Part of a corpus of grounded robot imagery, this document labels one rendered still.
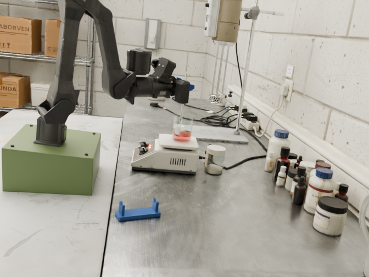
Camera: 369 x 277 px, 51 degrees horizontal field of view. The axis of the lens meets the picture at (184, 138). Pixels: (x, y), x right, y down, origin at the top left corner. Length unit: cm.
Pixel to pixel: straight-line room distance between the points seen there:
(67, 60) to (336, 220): 73
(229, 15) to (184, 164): 66
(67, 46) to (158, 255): 53
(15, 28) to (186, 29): 142
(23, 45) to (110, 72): 236
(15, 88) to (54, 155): 240
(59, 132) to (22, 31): 237
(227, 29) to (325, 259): 97
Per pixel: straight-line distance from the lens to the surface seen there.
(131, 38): 358
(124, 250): 78
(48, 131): 101
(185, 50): 362
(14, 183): 101
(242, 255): 81
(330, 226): 97
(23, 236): 83
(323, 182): 103
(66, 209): 92
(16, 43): 336
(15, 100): 336
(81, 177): 97
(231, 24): 155
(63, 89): 98
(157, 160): 114
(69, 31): 98
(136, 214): 89
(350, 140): 124
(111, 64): 102
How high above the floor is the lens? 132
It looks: 16 degrees down
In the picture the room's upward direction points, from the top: 7 degrees clockwise
